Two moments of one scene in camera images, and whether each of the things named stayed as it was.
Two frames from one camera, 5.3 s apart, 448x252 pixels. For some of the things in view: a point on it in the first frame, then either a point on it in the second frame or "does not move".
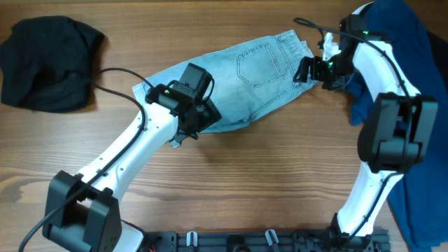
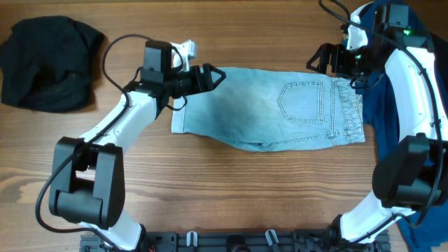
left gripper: (208, 114) → (195, 81)
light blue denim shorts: (246, 80) → (264, 111)
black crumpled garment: (48, 63) does not move
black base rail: (257, 241) does not move
